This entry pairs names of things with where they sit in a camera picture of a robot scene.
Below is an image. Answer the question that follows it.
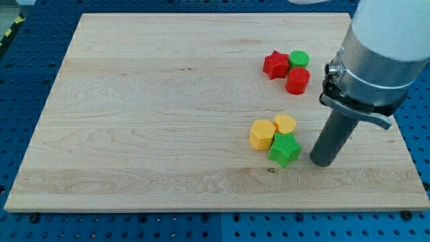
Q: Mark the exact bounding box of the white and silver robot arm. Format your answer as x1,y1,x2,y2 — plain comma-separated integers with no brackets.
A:
320,0,429,129

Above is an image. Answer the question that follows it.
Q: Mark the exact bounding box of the green star block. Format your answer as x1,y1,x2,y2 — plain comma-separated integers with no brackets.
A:
268,132,302,168

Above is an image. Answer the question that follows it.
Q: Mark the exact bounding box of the red star block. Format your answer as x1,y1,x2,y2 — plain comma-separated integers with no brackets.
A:
263,50,290,80

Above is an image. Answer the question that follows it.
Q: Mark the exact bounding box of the light wooden board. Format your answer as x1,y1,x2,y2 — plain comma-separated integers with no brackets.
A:
5,13,429,213

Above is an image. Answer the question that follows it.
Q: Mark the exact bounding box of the yellow hexagon block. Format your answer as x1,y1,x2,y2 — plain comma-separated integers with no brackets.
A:
249,120,276,150

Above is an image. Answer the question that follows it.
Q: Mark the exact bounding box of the yellow heart block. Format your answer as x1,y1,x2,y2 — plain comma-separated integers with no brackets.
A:
274,114,297,134

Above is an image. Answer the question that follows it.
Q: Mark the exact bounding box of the red cylinder block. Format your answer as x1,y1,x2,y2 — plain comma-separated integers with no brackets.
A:
285,67,310,95

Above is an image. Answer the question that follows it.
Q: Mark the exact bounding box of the green cylinder block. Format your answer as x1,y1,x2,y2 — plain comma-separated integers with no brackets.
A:
288,50,310,69

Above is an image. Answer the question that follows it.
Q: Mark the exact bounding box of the grey cylindrical pointer tool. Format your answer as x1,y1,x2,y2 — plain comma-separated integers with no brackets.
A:
310,110,359,167

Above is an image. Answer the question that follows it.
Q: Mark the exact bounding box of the black bolt front left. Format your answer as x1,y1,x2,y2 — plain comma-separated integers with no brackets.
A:
28,213,40,224

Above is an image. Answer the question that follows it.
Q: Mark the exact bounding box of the black bolt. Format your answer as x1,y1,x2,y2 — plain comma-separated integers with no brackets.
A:
400,210,414,221
28,213,40,224

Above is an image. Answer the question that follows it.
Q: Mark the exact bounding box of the black bolt front right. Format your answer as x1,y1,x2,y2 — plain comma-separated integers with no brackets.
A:
400,210,414,221

